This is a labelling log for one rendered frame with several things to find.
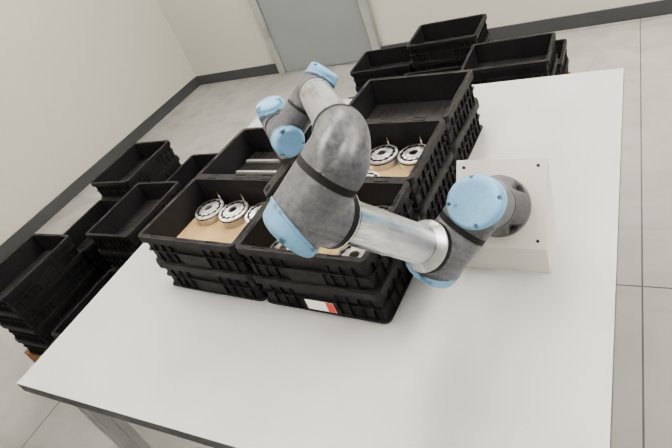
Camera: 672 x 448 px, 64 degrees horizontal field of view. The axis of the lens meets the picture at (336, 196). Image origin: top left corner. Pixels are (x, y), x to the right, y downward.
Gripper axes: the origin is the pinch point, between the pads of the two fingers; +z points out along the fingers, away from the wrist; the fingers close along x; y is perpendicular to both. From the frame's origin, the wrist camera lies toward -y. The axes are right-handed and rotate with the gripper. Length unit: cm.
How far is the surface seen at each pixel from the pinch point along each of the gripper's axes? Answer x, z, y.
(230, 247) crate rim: -4.0, -4.9, -23.2
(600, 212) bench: -34, 18, 66
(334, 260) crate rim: -28.7, -4.5, -1.5
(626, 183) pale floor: 37, 88, 140
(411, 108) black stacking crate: 39, 5, 51
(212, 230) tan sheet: 24.4, 4.6, -28.7
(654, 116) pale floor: 68, 88, 187
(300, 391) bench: -37.9, 18.1, -22.3
